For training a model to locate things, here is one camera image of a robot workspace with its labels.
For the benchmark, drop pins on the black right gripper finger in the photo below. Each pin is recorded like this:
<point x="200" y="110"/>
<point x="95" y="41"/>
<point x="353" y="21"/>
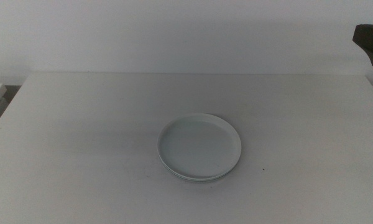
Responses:
<point x="371" y="39"/>

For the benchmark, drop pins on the white shallow bowl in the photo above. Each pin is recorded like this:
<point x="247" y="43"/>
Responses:
<point x="199" y="146"/>

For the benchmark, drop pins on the mint green shallow bowl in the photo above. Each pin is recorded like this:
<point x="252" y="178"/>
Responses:
<point x="199" y="180"/>

